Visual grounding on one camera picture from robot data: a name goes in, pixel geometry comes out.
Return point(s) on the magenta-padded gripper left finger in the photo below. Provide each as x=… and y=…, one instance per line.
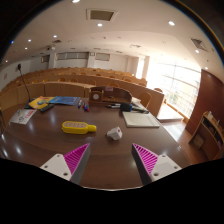
x=76, y=158

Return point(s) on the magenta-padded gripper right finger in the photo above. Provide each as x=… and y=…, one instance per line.
x=146, y=159

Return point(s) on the white charger with red button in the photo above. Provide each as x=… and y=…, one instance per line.
x=114, y=133

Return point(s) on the yellow power strip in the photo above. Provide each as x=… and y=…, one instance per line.
x=76, y=127

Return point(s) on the white notebook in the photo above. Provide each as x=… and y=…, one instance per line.
x=140, y=119

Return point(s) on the red marker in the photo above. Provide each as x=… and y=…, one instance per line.
x=87, y=107
x=83, y=103

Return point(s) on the black handheld microphone blue band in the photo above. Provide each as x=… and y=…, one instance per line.
x=126, y=107

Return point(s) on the black remote control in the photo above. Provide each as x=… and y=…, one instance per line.
x=47, y=107

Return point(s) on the black pen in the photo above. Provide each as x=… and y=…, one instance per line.
x=115, y=104
x=112, y=107

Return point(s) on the wooden shelf unit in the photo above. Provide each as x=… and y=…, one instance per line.
x=208, y=136

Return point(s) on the yellow book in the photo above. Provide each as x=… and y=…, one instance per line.
x=38, y=102

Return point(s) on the white leaflet with red print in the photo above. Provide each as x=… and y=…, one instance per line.
x=22, y=116

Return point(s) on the rows of wooden auditorium seats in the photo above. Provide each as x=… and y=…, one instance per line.
x=63, y=89

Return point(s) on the wooden desk organizer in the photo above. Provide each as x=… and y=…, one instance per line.
x=115, y=95

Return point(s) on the large bright window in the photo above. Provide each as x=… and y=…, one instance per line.
x=181, y=86

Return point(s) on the black gooseneck microphone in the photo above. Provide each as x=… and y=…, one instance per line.
x=19, y=66

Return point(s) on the ceiling projector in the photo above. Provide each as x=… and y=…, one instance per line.
x=51, y=48

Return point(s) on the small ceiling vent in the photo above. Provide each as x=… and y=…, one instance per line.
x=198, y=44

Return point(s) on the recessed ceiling lights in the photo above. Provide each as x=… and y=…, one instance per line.
x=99, y=24

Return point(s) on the large square ceiling vent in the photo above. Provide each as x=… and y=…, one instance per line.
x=101, y=15

